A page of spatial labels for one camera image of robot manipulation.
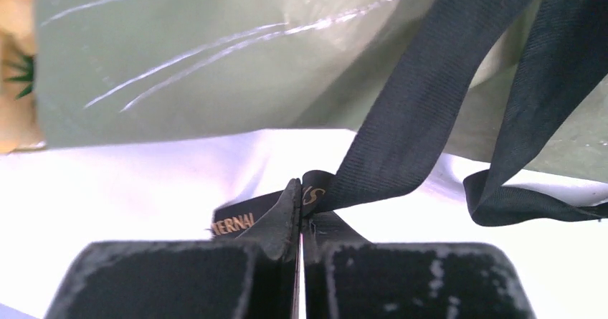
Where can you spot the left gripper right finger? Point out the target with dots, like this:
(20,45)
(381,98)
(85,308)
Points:
(347,276)

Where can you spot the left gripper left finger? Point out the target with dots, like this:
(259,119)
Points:
(251,276)

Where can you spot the green orange wrapping paper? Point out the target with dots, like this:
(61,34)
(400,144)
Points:
(115,72)

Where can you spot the yellow flower stem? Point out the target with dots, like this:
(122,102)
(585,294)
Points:
(19,127)

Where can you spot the black printed ribbon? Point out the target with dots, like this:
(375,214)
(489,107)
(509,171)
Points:
(403,135)

